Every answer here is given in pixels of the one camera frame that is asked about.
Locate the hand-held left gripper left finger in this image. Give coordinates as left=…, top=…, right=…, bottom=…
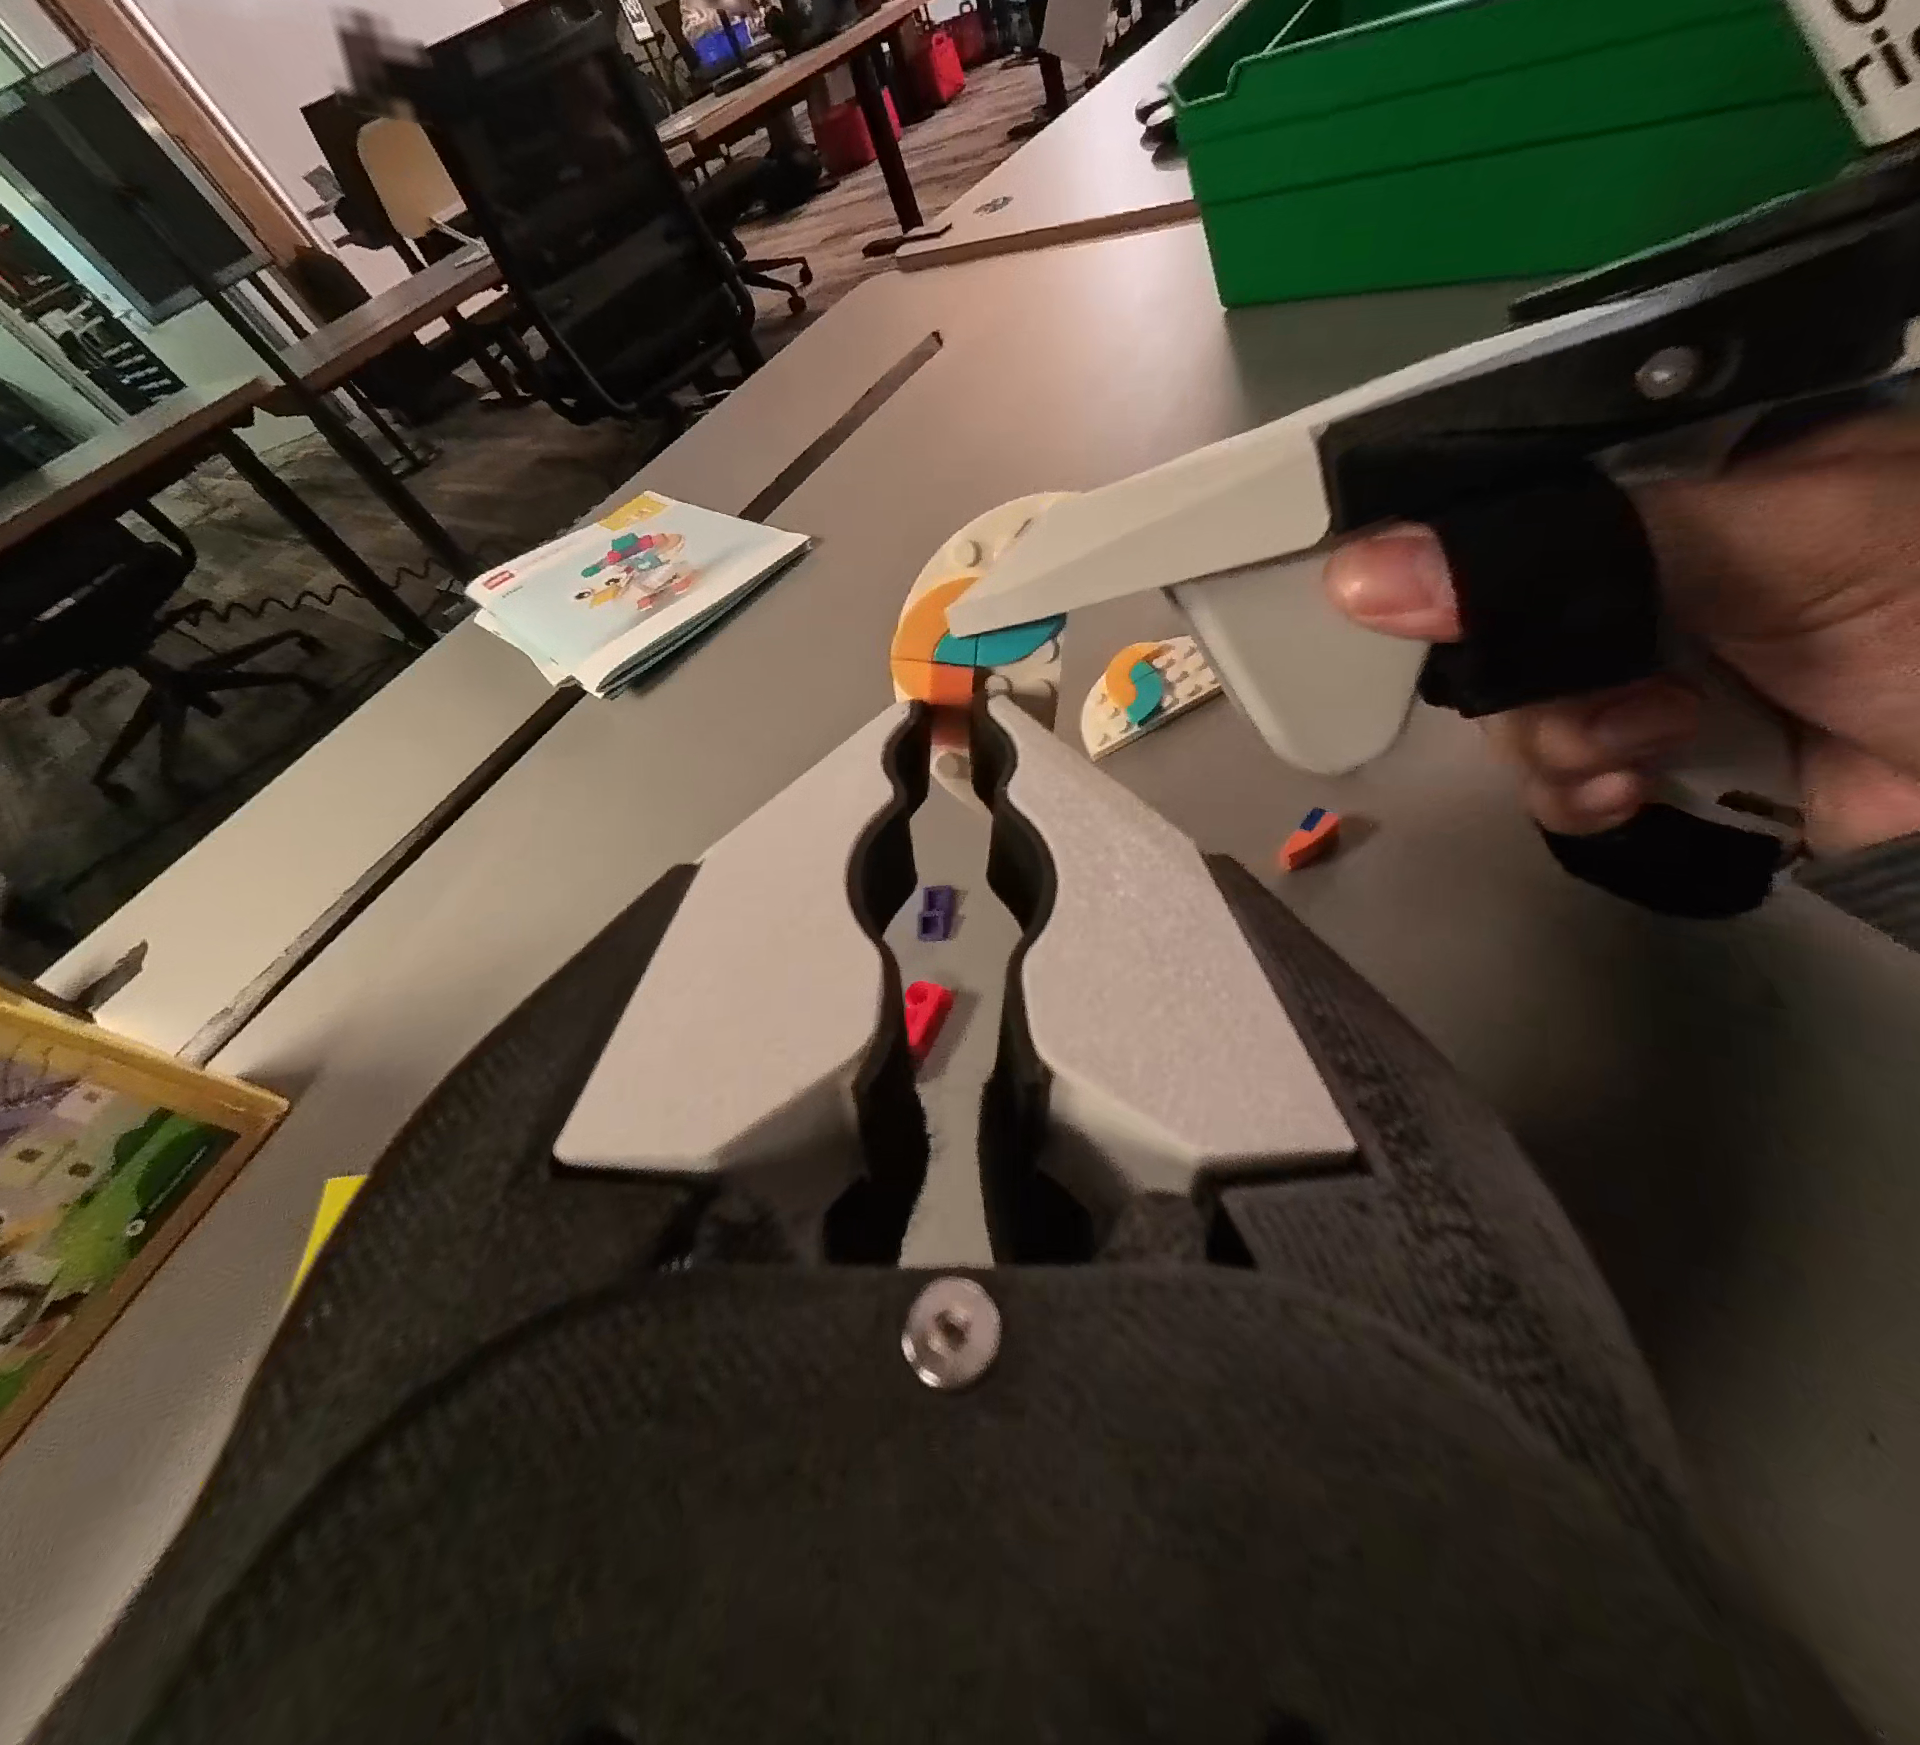
left=552, top=697, right=930, bottom=1269

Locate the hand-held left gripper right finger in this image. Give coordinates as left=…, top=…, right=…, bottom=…
left=965, top=695, right=1360, bottom=1265

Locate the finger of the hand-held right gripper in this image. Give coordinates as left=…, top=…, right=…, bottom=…
left=943, top=417, right=1341, bottom=644

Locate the white and orange brick plate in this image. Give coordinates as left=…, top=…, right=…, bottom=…
left=1080, top=634, right=1226, bottom=762

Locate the colourful brick plate assembly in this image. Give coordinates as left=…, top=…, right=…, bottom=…
left=890, top=491, right=1086, bottom=787

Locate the green plastic bin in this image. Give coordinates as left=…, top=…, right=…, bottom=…
left=1166, top=0, right=1870, bottom=308

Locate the person's right forearm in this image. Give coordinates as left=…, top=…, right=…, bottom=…
left=1794, top=831, right=1920, bottom=953

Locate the yellow toy set box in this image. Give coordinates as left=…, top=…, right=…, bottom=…
left=0, top=987, right=289, bottom=1460

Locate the person's right hand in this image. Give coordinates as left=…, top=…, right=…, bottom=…
left=1322, top=412, right=1920, bottom=861

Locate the instruction booklet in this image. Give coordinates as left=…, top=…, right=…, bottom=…
left=464, top=491, right=815, bottom=701

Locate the yellow sticky note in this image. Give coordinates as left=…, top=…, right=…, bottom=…
left=289, top=1177, right=369, bottom=1313

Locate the brown table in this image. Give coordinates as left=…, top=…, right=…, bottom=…
left=661, top=0, right=941, bottom=236
left=0, top=371, right=454, bottom=653

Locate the black office chair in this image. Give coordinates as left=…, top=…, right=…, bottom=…
left=425, top=0, right=815, bottom=427
left=0, top=517, right=323, bottom=794

